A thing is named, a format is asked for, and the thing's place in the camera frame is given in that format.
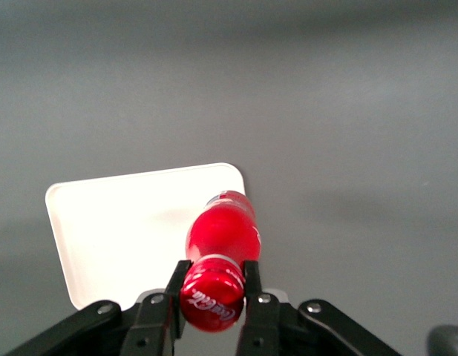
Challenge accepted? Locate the red coke bottle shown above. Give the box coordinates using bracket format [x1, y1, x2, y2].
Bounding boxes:
[179, 189, 262, 334]

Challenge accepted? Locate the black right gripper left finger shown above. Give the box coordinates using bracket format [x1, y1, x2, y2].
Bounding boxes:
[5, 260, 193, 356]

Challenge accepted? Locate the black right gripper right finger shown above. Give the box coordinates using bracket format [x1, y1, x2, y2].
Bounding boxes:
[235, 260, 402, 356]

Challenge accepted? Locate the white rectangular tray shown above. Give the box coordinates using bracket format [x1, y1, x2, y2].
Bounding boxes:
[45, 162, 289, 312]

